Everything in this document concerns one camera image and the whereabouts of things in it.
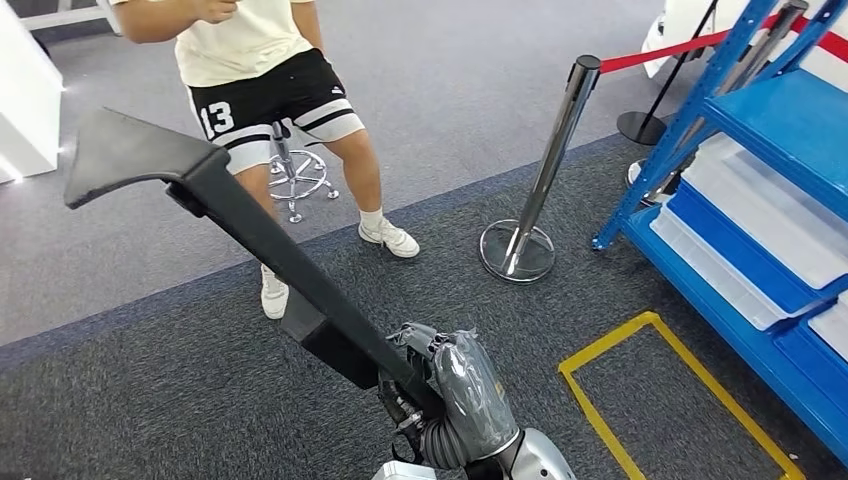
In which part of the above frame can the black plastic frame part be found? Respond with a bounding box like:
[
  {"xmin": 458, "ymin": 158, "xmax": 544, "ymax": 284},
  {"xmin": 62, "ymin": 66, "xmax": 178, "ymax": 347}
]
[{"xmin": 62, "ymin": 107, "xmax": 446, "ymax": 420}]

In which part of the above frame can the blue metal shelf rack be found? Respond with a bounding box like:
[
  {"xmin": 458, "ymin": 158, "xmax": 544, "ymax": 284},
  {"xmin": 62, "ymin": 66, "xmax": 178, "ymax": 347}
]
[{"xmin": 591, "ymin": 0, "xmax": 848, "ymax": 469}]

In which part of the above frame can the chrome stool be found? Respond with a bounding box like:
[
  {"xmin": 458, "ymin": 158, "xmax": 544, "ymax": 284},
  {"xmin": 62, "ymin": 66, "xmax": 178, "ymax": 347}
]
[{"xmin": 267, "ymin": 121, "xmax": 341, "ymax": 225}]

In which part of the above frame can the person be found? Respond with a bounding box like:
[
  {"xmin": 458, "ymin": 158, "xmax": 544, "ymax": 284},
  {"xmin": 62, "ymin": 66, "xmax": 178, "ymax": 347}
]
[{"xmin": 109, "ymin": 0, "xmax": 423, "ymax": 322}]

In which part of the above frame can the white plastic bin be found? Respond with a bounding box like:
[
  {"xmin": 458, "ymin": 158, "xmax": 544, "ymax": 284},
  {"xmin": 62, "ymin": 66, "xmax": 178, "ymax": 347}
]
[
  {"xmin": 648, "ymin": 205, "xmax": 831, "ymax": 333},
  {"xmin": 680, "ymin": 132, "xmax": 848, "ymax": 291},
  {"xmin": 806, "ymin": 291, "xmax": 848, "ymax": 364}
]

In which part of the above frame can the red barrier belt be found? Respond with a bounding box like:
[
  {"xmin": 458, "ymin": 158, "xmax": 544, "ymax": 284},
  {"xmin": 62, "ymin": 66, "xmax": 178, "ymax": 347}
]
[
  {"xmin": 786, "ymin": 14, "xmax": 848, "ymax": 66},
  {"xmin": 598, "ymin": 11, "xmax": 780, "ymax": 75}
]

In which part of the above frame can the white car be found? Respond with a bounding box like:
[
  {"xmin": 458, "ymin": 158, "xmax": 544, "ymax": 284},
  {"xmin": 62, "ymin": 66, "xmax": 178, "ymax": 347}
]
[{"xmin": 641, "ymin": 0, "xmax": 848, "ymax": 94}]

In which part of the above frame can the white cabinet with light strip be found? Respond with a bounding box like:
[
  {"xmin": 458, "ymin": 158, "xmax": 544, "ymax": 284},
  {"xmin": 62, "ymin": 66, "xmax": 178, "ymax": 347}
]
[{"xmin": 0, "ymin": 0, "xmax": 65, "ymax": 186}]

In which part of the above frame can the chrome stanchion post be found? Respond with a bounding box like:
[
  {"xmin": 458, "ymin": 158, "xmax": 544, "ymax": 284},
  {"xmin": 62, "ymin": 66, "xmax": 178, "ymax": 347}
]
[
  {"xmin": 479, "ymin": 54, "xmax": 603, "ymax": 285},
  {"xmin": 625, "ymin": 0, "xmax": 811, "ymax": 208}
]

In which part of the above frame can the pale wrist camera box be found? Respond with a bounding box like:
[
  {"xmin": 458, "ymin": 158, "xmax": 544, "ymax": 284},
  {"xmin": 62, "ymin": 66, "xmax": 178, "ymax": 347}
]
[{"xmin": 370, "ymin": 460, "xmax": 439, "ymax": 480}]

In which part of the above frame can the black stanchion post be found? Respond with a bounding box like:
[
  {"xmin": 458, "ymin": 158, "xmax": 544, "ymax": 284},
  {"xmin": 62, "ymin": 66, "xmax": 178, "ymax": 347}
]
[{"xmin": 616, "ymin": 0, "xmax": 721, "ymax": 146}]

